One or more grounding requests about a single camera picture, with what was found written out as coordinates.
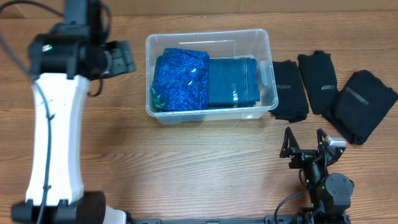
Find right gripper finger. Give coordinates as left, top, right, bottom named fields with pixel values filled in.
left=317, top=128, right=328, bottom=149
left=279, top=127, right=300, bottom=158

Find black garment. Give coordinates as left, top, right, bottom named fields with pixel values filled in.
left=323, top=70, right=397, bottom=145
left=297, top=50, right=338, bottom=114
left=271, top=60, right=309, bottom=123

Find sparkly blue fabric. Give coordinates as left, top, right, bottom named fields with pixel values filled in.
left=150, top=48, right=210, bottom=112

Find blue denim jeans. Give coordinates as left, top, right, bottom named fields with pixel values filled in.
left=208, top=58, right=260, bottom=109

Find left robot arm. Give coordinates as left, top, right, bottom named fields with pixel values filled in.
left=11, top=1, right=135, bottom=224

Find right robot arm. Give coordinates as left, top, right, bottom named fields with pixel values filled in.
left=273, top=128, right=354, bottom=224

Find clear plastic storage bin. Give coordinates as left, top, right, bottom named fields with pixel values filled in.
left=146, top=29, right=279, bottom=124

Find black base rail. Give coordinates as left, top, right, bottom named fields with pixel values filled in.
left=127, top=214, right=352, bottom=224

